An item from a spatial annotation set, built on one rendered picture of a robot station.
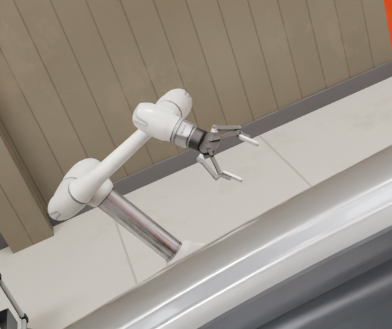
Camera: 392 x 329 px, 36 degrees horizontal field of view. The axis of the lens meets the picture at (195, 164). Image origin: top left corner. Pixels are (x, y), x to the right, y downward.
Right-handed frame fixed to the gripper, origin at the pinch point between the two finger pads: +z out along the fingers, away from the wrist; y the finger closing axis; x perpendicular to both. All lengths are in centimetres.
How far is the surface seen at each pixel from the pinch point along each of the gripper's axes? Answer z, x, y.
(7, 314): -87, 131, -90
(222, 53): -55, 188, 118
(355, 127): 48, 201, 111
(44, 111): -143, 179, 28
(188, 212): -31, 193, 9
